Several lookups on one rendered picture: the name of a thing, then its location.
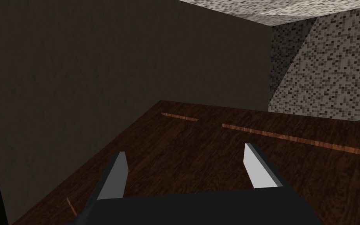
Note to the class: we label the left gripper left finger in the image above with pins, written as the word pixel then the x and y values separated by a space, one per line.
pixel 112 179

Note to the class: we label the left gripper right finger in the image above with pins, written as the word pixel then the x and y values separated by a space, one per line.
pixel 261 170

